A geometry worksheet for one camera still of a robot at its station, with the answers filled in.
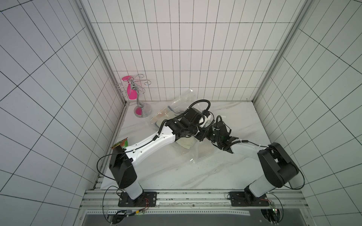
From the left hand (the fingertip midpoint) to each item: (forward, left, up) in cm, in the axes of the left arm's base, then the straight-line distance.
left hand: (203, 136), depth 74 cm
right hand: (+14, -2, -13) cm, 19 cm away
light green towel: (+4, +8, -16) cm, 19 cm away
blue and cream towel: (+30, +24, -17) cm, 42 cm away
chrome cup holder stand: (+35, +45, -19) cm, 60 cm away
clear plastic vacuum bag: (0, +6, -17) cm, 18 cm away
